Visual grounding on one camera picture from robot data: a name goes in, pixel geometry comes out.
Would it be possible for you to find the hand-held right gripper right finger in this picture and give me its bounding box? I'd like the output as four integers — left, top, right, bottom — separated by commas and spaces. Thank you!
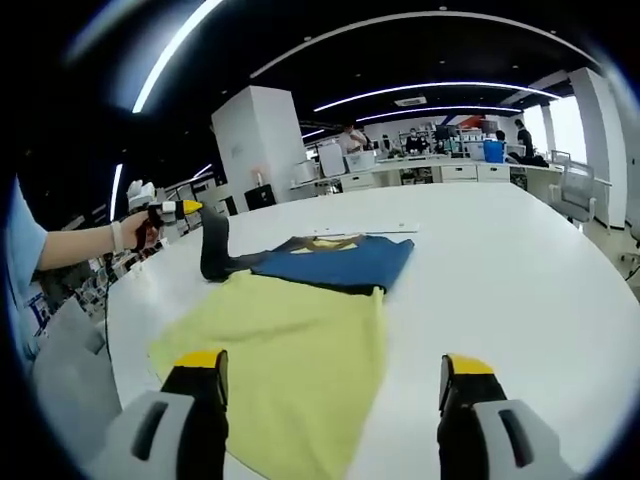
436, 352, 582, 480

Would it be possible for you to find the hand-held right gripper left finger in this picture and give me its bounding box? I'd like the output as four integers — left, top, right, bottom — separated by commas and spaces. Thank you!
87, 348, 231, 480

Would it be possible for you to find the yellow black blue garment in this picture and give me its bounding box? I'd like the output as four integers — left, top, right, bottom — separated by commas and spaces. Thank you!
147, 207, 417, 480

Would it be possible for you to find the person's left hand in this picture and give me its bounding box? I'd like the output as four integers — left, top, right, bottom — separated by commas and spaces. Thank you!
119, 213, 152, 251

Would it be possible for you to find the black box case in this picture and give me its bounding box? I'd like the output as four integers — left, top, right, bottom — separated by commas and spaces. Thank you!
243, 183, 277, 212

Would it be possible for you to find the grey chair backrest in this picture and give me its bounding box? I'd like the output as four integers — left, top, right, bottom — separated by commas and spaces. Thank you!
28, 298, 123, 480

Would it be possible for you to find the person's blue shirt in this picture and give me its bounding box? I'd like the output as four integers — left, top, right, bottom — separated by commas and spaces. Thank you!
6, 174, 52, 362

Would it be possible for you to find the white rectangular panel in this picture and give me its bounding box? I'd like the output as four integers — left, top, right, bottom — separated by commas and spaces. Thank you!
317, 141, 347, 178

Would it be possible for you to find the white office chair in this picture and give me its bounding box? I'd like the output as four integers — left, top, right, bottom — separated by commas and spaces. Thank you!
548, 158, 599, 224

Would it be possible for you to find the long white cabinet counter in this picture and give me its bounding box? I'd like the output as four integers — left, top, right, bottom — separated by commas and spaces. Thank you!
288, 153, 614, 195

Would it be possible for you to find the long curved ceiling light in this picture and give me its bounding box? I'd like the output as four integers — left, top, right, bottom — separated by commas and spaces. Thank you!
355, 104, 524, 123
313, 81, 562, 113

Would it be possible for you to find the black cable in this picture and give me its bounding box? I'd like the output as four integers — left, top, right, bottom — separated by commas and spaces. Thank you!
101, 251, 116, 362

